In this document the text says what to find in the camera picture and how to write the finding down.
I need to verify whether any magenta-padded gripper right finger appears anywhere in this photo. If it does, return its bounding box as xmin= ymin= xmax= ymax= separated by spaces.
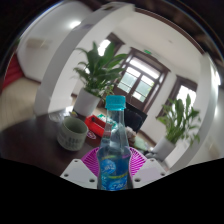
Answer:
xmin=128 ymin=146 xmax=168 ymax=189

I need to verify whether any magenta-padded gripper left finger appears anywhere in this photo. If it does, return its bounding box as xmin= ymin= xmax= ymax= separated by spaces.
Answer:
xmin=59 ymin=148 xmax=101 ymax=189

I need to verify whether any clear blue drink bottle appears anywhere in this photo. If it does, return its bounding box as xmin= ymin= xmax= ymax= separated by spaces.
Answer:
xmin=96 ymin=94 xmax=133 ymax=191

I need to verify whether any flat round red coaster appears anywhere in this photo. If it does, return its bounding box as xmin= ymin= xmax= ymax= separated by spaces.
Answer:
xmin=85 ymin=129 xmax=98 ymax=140

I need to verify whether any red box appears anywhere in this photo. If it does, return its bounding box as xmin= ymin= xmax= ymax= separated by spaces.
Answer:
xmin=83 ymin=113 xmax=116 ymax=138

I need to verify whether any black chair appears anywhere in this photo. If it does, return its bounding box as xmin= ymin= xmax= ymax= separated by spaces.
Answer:
xmin=123 ymin=101 xmax=148 ymax=134

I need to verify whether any leafy plant in white pot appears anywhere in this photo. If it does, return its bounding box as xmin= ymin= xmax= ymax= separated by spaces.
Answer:
xmin=72 ymin=41 xmax=129 ymax=118
xmin=151 ymin=94 xmax=202 ymax=161

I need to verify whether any dark framed window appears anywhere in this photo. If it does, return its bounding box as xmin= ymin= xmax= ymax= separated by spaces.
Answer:
xmin=96 ymin=32 xmax=126 ymax=58
xmin=168 ymin=75 xmax=198 ymax=111

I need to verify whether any dark wooden glazed door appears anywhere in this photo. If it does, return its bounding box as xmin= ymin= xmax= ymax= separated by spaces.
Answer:
xmin=113 ymin=47 xmax=171 ymax=113

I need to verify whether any white wall unit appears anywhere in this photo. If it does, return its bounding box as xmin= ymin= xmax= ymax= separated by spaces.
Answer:
xmin=26 ymin=38 xmax=53 ymax=50

